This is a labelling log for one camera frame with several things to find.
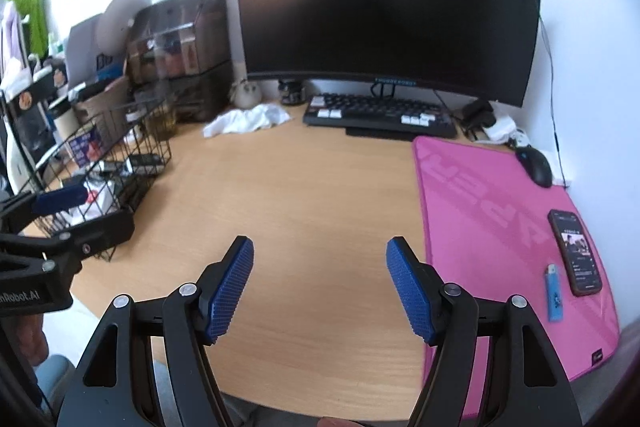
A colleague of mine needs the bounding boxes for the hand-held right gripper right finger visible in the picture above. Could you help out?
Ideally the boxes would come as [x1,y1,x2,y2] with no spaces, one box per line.
[385,236,583,427]

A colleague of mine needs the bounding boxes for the black metal shelf rack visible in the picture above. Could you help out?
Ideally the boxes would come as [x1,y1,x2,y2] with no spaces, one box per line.
[0,72,71,208]

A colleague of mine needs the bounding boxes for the blue box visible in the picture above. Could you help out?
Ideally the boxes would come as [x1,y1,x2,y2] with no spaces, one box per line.
[95,51,126,80]

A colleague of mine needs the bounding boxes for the white crumpled cloth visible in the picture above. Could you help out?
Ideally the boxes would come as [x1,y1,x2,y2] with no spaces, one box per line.
[202,103,292,138]

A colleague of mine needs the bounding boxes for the green plush toy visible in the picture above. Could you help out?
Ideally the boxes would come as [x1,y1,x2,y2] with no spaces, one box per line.
[5,0,51,58]

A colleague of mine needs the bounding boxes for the thin wall cable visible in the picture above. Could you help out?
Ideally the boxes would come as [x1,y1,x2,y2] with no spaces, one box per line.
[517,0,571,188]

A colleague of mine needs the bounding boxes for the small white packet red logo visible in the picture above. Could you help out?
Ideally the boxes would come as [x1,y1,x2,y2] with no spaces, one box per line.
[80,187,118,214]

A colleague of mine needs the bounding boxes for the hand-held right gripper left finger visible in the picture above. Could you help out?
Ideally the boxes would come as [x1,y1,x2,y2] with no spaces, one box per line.
[56,235,255,427]

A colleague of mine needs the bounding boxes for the round grey disc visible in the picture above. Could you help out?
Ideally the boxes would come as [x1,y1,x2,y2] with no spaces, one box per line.
[96,0,153,55]

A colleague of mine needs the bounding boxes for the black wire basket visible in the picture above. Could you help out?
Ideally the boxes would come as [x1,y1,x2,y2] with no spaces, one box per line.
[20,99,173,263]

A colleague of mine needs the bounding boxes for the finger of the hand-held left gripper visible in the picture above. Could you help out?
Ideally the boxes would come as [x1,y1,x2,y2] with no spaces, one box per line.
[0,184,89,236]
[0,208,136,262]

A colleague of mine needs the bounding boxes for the black curved monitor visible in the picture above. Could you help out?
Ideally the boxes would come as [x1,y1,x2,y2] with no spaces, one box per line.
[234,0,542,108]

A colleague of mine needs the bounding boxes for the black keyboard white keys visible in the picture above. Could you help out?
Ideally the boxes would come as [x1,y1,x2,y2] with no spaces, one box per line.
[302,93,458,139]

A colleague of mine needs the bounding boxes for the black smartphone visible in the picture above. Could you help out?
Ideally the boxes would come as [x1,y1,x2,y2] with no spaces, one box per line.
[547,208,603,298]

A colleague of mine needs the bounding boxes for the grey box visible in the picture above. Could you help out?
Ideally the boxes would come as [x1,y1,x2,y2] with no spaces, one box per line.
[67,14,103,82]

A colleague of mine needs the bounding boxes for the white power adapter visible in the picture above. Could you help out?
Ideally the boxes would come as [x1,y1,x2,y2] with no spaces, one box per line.
[482,116,521,144]

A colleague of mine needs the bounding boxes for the brown cardboard box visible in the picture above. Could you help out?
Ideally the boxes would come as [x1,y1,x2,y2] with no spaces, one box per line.
[75,77,131,128]

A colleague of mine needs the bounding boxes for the black computer mouse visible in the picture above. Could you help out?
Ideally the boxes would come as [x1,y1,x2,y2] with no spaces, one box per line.
[515,147,554,188]

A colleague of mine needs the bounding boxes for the purple box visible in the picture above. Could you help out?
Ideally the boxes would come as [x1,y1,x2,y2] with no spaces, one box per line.
[67,129,106,168]

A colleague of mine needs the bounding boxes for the small dark jar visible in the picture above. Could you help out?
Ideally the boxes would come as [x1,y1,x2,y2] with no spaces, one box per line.
[277,79,306,105]

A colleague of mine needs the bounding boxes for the yellowish glass jar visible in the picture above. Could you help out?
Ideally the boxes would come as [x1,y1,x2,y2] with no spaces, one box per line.
[149,104,179,140]

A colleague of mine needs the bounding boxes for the white cup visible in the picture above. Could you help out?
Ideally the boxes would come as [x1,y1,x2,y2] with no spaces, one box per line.
[50,107,80,144]

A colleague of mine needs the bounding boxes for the blue lighter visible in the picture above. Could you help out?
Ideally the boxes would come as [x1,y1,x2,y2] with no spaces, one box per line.
[544,263,565,323]

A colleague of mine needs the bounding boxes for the pink mouse mat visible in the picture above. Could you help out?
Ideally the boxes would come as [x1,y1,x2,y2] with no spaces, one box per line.
[411,135,621,420]

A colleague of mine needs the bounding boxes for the person's left forearm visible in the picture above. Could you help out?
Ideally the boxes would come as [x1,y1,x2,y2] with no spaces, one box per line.
[10,313,49,367]

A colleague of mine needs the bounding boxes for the wooden desktop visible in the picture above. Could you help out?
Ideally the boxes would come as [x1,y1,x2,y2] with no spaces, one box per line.
[20,99,551,423]

